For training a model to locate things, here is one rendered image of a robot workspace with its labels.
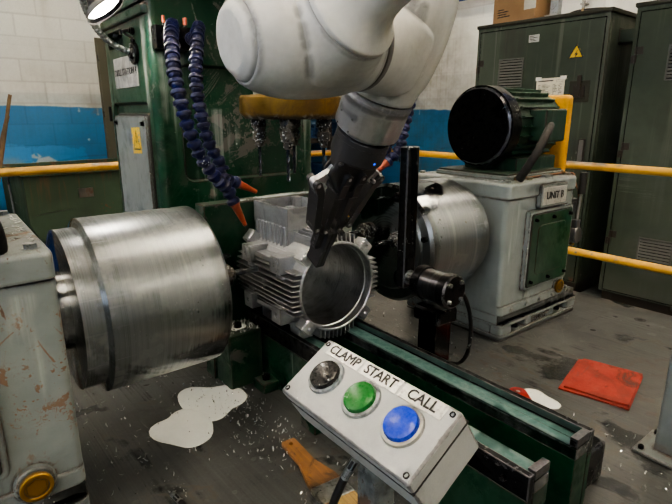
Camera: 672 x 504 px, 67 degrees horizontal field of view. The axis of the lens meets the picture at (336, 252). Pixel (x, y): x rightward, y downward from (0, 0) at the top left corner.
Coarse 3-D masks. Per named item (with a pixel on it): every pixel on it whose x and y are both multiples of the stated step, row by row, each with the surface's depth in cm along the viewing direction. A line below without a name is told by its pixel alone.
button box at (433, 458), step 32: (320, 352) 51; (352, 352) 49; (288, 384) 50; (352, 384) 46; (384, 384) 44; (320, 416) 45; (352, 416) 43; (384, 416) 42; (448, 416) 39; (352, 448) 42; (384, 448) 40; (416, 448) 39; (448, 448) 39; (384, 480) 42; (416, 480) 37; (448, 480) 40
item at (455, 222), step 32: (384, 192) 106; (448, 192) 107; (384, 224) 107; (448, 224) 101; (480, 224) 107; (384, 256) 109; (416, 256) 102; (448, 256) 102; (480, 256) 109; (384, 288) 111
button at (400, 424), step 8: (400, 408) 41; (408, 408) 41; (392, 416) 41; (400, 416) 40; (408, 416) 40; (416, 416) 40; (384, 424) 41; (392, 424) 40; (400, 424) 40; (408, 424) 40; (416, 424) 39; (384, 432) 40; (392, 432) 40; (400, 432) 39; (408, 432) 39; (392, 440) 40; (400, 440) 39
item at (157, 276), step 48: (48, 240) 73; (96, 240) 66; (144, 240) 69; (192, 240) 72; (96, 288) 64; (144, 288) 66; (192, 288) 70; (96, 336) 64; (144, 336) 66; (192, 336) 71; (96, 384) 69
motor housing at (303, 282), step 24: (264, 240) 96; (336, 240) 87; (240, 264) 98; (264, 264) 92; (312, 264) 107; (336, 264) 101; (360, 264) 94; (264, 288) 90; (288, 288) 85; (312, 288) 104; (336, 288) 100; (360, 288) 95; (288, 312) 86; (312, 312) 97; (336, 312) 95; (336, 336) 91
